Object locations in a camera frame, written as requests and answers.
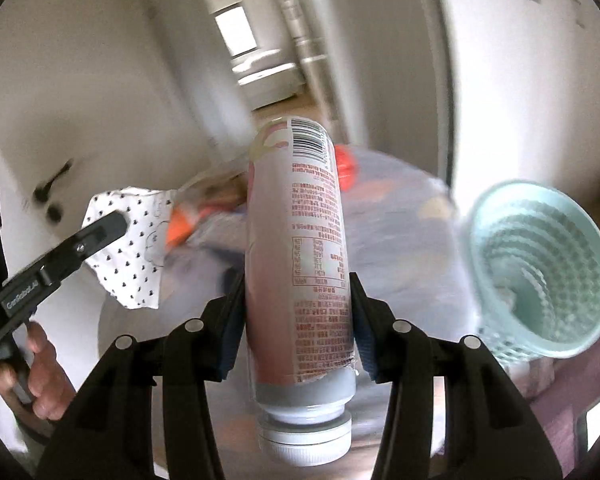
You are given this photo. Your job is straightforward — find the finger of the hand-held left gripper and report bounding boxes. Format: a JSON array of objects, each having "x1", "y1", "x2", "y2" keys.
[{"x1": 37, "y1": 211, "x2": 131, "y2": 286}]

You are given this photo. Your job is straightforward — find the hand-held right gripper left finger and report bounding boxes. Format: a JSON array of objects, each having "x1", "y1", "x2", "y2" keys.
[{"x1": 37, "y1": 272, "x2": 248, "y2": 480}]

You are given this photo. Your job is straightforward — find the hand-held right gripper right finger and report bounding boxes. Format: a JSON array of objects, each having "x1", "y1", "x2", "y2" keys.
[{"x1": 349, "y1": 271, "x2": 563, "y2": 480}]

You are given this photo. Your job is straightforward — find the dotted white paper wrapper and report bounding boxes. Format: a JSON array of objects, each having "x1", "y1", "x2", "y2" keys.
[{"x1": 82, "y1": 187, "x2": 176, "y2": 311}]

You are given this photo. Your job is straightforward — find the pink labelled plastic bottle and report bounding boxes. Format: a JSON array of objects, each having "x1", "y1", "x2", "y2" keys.
[{"x1": 244, "y1": 117, "x2": 357, "y2": 468}]

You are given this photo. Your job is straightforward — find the teal plastic basket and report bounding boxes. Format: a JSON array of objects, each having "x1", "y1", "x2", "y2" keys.
[{"x1": 467, "y1": 181, "x2": 600, "y2": 386}]

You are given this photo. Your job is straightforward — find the person's left hand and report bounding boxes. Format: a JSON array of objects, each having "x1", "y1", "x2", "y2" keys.
[{"x1": 0, "y1": 322, "x2": 78, "y2": 421}]

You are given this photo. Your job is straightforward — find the orange packet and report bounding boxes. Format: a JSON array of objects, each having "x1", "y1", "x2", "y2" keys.
[
  {"x1": 166, "y1": 204, "x2": 208, "y2": 252},
  {"x1": 336, "y1": 145, "x2": 359, "y2": 193}
]

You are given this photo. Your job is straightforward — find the shell print tablecloth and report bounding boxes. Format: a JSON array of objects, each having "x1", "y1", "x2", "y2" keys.
[{"x1": 97, "y1": 147, "x2": 481, "y2": 480}]

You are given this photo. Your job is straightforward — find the white sofa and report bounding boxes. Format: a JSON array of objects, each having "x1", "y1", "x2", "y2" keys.
[{"x1": 230, "y1": 50, "x2": 306, "y2": 111}]

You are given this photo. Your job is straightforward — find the window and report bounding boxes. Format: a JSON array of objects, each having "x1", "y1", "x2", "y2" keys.
[{"x1": 214, "y1": 4, "x2": 259, "y2": 58}]

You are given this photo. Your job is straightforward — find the black door handle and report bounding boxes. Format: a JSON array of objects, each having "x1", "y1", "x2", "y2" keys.
[{"x1": 32, "y1": 159, "x2": 76, "y2": 222}]

